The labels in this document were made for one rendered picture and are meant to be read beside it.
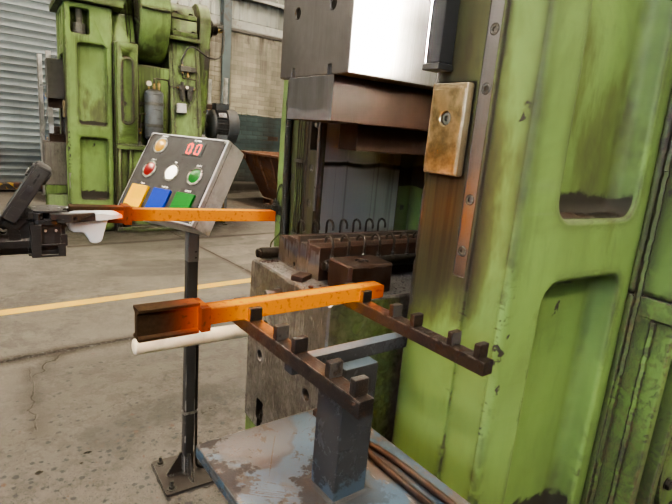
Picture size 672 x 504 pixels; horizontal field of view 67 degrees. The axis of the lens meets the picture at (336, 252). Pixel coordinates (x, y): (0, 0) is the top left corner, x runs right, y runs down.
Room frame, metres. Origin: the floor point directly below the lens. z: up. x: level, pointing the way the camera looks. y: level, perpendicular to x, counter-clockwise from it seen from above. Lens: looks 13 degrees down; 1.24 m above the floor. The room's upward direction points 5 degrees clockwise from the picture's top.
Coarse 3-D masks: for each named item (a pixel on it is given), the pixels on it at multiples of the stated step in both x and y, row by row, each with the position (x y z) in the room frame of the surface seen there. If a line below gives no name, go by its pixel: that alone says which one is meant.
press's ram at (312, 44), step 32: (288, 0) 1.29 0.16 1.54; (320, 0) 1.17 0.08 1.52; (352, 0) 1.07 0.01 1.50; (384, 0) 1.11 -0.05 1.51; (416, 0) 1.15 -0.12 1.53; (288, 32) 1.28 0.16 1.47; (320, 32) 1.16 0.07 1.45; (352, 32) 1.07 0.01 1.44; (384, 32) 1.11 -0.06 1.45; (416, 32) 1.16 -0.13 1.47; (288, 64) 1.28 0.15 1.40; (320, 64) 1.15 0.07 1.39; (352, 64) 1.07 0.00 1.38; (384, 64) 1.11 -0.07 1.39; (416, 64) 1.16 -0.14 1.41
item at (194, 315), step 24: (336, 288) 0.81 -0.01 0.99; (360, 288) 0.82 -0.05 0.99; (144, 312) 0.61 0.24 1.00; (168, 312) 0.63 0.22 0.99; (192, 312) 0.65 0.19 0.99; (216, 312) 0.66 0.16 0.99; (240, 312) 0.69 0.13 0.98; (264, 312) 0.71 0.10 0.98; (144, 336) 0.61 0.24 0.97; (168, 336) 0.63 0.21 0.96
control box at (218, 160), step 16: (176, 144) 1.59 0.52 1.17; (208, 144) 1.53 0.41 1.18; (224, 144) 1.50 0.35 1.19; (144, 160) 1.62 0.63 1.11; (160, 160) 1.59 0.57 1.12; (176, 160) 1.55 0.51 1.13; (192, 160) 1.52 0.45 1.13; (208, 160) 1.50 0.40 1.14; (224, 160) 1.49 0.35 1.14; (240, 160) 1.55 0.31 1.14; (144, 176) 1.58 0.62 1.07; (160, 176) 1.55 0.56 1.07; (176, 176) 1.52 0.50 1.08; (208, 176) 1.46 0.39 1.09; (224, 176) 1.49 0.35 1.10; (192, 192) 1.45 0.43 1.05; (208, 192) 1.44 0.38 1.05; (224, 192) 1.49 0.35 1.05; (160, 224) 1.53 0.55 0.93; (176, 224) 1.44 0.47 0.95; (192, 224) 1.39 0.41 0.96; (208, 224) 1.44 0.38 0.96
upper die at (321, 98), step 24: (288, 96) 1.27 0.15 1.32; (312, 96) 1.17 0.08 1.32; (336, 96) 1.11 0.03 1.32; (360, 96) 1.15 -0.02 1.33; (384, 96) 1.18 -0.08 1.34; (408, 96) 1.22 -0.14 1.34; (312, 120) 1.20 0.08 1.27; (336, 120) 1.11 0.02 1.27; (360, 120) 1.15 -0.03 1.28; (384, 120) 1.19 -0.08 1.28; (408, 120) 1.23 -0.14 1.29
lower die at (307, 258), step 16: (288, 240) 1.23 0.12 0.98; (320, 240) 1.16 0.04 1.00; (336, 240) 1.19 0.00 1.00; (352, 240) 1.21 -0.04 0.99; (368, 240) 1.24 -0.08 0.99; (384, 240) 1.26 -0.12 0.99; (400, 240) 1.28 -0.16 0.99; (288, 256) 1.22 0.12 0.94; (304, 256) 1.16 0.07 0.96; (320, 256) 1.11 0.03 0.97; (336, 256) 1.13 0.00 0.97; (320, 272) 1.11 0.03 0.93
